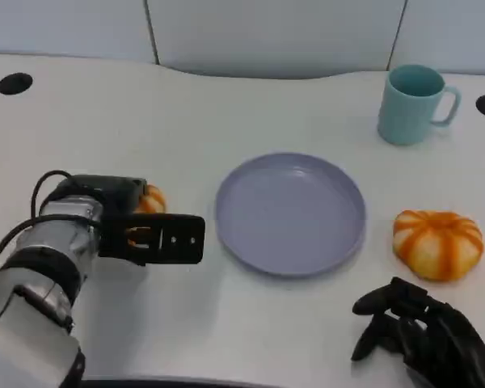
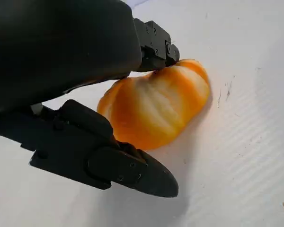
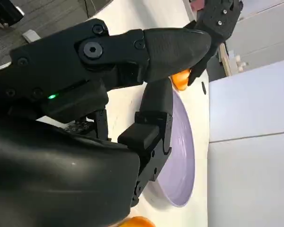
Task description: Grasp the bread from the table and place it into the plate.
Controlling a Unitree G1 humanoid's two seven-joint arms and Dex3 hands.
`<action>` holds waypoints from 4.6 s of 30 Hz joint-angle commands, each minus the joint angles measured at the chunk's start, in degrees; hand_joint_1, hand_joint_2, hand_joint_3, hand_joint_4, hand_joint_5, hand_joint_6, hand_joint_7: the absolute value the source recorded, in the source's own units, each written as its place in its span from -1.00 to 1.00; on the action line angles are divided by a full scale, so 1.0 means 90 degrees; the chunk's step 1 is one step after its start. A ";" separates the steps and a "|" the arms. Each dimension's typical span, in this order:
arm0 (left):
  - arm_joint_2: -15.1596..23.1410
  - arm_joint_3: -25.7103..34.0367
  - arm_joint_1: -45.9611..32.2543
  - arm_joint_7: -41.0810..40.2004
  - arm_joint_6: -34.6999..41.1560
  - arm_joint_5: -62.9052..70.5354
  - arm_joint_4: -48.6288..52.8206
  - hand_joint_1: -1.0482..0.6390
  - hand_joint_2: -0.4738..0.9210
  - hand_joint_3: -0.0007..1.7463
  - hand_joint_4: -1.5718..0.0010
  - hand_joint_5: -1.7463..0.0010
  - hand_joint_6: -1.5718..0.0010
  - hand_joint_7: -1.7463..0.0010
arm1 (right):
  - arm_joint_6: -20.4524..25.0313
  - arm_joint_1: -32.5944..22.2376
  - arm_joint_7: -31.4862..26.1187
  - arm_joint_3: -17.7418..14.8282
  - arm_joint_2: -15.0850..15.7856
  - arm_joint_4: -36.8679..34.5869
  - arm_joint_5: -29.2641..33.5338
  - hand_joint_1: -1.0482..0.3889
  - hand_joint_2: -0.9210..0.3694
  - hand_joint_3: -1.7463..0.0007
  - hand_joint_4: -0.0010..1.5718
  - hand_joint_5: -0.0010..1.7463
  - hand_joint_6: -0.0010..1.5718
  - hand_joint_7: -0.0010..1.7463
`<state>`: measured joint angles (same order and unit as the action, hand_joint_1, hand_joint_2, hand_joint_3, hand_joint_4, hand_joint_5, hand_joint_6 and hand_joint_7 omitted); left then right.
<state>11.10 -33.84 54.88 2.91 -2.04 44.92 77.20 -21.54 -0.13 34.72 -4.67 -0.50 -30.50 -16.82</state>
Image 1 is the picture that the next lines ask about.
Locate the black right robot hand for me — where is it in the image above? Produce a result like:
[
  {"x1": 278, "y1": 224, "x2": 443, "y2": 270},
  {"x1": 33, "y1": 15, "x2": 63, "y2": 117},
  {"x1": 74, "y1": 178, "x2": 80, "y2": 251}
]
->
[{"x1": 350, "y1": 276, "x2": 485, "y2": 388}]

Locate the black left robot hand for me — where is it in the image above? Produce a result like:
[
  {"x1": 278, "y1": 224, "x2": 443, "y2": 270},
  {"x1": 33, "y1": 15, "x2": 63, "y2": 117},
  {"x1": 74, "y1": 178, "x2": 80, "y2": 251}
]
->
[{"x1": 43, "y1": 174, "x2": 149, "y2": 216}]

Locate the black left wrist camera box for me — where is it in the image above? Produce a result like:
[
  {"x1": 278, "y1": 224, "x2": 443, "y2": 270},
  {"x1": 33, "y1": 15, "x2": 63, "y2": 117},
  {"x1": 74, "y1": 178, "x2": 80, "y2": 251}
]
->
[{"x1": 98, "y1": 213, "x2": 207, "y2": 267}]

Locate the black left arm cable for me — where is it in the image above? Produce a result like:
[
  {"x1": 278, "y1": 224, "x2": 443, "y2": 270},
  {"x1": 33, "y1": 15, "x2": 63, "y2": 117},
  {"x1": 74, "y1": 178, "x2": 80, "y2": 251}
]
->
[{"x1": 30, "y1": 170, "x2": 74, "y2": 221}]

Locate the orange and white bread roll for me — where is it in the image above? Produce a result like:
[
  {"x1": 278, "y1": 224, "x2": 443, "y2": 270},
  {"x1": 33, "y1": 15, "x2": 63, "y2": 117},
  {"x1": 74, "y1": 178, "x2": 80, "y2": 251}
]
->
[
  {"x1": 127, "y1": 183, "x2": 167, "y2": 250},
  {"x1": 392, "y1": 209, "x2": 485, "y2": 282}
]

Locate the pale green mug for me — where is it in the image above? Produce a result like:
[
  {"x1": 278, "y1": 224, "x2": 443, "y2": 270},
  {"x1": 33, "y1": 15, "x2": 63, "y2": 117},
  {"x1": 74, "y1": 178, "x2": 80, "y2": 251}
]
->
[{"x1": 377, "y1": 64, "x2": 462, "y2": 146}]

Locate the lilac plate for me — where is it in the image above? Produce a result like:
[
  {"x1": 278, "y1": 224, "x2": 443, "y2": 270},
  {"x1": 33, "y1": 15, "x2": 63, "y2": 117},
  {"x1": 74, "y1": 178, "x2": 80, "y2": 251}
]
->
[{"x1": 214, "y1": 152, "x2": 367, "y2": 278}]

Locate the grey partition panel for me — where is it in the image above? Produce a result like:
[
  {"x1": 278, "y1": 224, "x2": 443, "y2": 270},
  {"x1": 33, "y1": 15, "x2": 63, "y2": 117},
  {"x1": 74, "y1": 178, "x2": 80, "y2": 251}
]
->
[
  {"x1": 387, "y1": 0, "x2": 485, "y2": 77},
  {"x1": 0, "y1": 0, "x2": 159, "y2": 65},
  {"x1": 143, "y1": 0, "x2": 407, "y2": 80}
]

